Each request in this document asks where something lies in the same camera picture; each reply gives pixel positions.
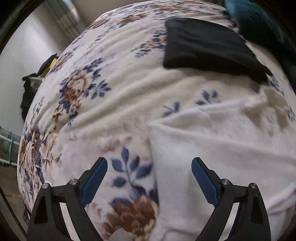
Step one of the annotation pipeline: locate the white garment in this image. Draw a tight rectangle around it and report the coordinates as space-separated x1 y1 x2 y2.
148 87 295 240

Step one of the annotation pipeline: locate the black garment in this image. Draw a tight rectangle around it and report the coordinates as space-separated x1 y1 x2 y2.
163 18 272 83

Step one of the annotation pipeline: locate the green white rack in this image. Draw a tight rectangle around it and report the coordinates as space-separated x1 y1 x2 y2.
0 126 21 167

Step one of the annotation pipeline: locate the black cloth on basket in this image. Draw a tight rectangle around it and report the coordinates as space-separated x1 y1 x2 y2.
20 73 38 121

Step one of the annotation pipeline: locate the floral bed blanket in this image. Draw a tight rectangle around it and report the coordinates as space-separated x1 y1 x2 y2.
18 1 295 240

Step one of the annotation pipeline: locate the yellow box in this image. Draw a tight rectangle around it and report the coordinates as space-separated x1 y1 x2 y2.
37 53 57 77

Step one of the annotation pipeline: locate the teal plush blanket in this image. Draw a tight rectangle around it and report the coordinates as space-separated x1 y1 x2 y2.
225 1 295 82

